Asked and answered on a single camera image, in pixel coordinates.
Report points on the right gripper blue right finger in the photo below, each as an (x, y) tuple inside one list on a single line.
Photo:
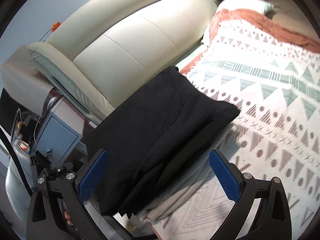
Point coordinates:
[(228, 175)]

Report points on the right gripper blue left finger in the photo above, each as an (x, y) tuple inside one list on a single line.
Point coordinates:
[(90, 174)]

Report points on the black jacket with yellow patch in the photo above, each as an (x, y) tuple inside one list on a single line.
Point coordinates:
[(152, 138)]

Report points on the person's left hand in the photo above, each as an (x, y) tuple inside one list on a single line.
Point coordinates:
[(68, 218)]

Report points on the blue bedside cabinet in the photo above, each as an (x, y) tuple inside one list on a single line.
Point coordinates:
[(59, 133)]

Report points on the patterned white bedspread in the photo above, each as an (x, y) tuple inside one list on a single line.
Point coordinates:
[(275, 86)]

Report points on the cream padded headboard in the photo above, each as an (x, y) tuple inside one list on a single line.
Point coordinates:
[(104, 52)]

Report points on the tan and rust blanket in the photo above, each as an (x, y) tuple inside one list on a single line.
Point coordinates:
[(286, 22)]

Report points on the white pillow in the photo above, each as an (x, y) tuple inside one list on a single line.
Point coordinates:
[(260, 6)]

